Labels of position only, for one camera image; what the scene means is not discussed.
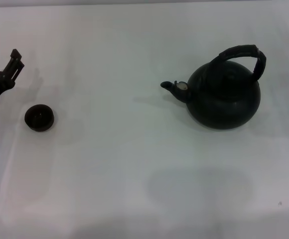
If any black round teapot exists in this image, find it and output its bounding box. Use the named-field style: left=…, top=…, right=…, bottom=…
left=160, top=44, right=268, bottom=130

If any dark brown teacup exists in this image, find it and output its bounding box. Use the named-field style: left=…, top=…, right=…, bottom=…
left=24, top=104, right=55, bottom=130

